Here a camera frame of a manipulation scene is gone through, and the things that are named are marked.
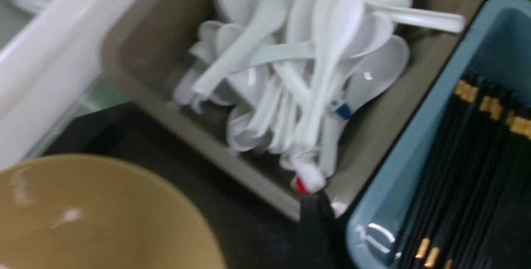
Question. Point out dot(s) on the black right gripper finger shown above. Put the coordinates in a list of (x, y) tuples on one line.
[(319, 241)]

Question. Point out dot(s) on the yellow noodle bowl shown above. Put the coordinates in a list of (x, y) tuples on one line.
[(93, 212)]

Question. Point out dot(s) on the blue plastic bin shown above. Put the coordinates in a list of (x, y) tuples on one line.
[(497, 46)]

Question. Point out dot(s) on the bundle of black chopsticks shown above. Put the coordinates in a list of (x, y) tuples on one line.
[(482, 138)]

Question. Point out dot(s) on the white soup spoon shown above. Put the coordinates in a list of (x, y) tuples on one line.
[(334, 25)]

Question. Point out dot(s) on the pile of white spoons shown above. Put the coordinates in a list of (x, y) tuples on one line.
[(265, 55)]

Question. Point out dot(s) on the white plastic tub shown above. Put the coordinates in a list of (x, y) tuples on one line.
[(48, 65)]

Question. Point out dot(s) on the black plastic serving tray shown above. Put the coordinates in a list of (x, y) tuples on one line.
[(251, 233)]

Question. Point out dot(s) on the brown plastic bin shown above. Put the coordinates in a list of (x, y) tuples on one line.
[(145, 53)]

